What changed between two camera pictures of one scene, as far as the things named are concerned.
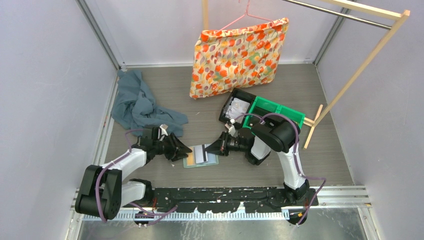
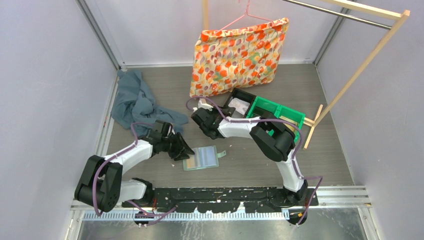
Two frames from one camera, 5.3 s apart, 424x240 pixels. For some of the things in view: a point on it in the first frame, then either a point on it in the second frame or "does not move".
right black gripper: x=220 y=146 -> x=228 y=110
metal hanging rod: x=353 y=17 does not move
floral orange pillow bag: x=228 y=59 does not move
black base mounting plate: x=222 y=200 does not move
